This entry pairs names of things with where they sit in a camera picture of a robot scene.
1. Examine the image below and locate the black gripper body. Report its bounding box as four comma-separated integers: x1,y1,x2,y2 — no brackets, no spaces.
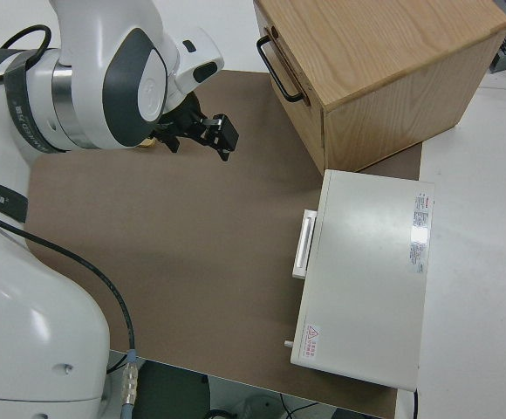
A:
154,96,205,139

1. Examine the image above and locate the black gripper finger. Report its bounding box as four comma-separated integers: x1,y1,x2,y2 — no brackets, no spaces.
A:
158,132,181,155
195,113,241,163

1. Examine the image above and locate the wooden drawer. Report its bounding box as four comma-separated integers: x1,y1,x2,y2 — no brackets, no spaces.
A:
253,3,325,149

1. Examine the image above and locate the black metal drawer handle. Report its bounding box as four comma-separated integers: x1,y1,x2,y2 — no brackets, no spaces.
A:
256,35,305,103

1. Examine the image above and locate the brown table mat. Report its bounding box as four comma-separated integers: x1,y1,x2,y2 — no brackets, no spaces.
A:
23,67,424,419

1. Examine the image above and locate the light wooden cabinet box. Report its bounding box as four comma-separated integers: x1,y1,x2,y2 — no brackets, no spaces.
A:
252,0,506,174

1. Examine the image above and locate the white countertop oven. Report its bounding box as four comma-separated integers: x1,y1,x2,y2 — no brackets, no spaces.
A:
290,168,436,392

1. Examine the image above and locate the white oven door handle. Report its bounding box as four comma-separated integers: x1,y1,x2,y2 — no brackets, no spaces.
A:
291,209,318,279

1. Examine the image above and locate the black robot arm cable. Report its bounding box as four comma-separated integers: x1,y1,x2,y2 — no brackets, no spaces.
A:
0,24,140,419

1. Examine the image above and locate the black floor cable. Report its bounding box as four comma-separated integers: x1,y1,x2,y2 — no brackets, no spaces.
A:
278,392,339,419

